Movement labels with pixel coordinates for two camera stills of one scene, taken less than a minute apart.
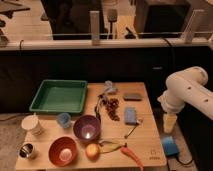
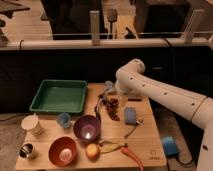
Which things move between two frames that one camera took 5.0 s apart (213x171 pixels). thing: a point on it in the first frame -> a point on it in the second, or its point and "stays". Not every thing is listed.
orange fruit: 92,152 stays
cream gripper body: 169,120 -> 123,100
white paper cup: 31,125 stays
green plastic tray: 61,96 stays
